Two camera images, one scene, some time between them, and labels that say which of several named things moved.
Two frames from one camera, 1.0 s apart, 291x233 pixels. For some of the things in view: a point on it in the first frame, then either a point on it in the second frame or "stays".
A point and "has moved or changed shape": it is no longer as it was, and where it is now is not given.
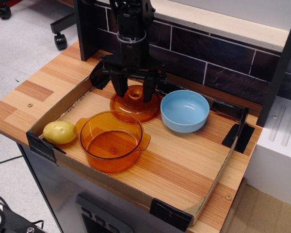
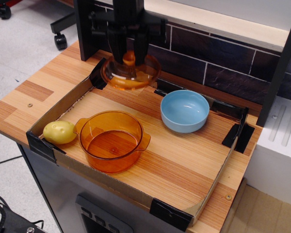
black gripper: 136,61 → 127,15
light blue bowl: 184,111 stays
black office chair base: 58,26 stays
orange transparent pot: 112,141 stays
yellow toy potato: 60,132 stays
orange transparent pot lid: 134,104 has moved or changed shape
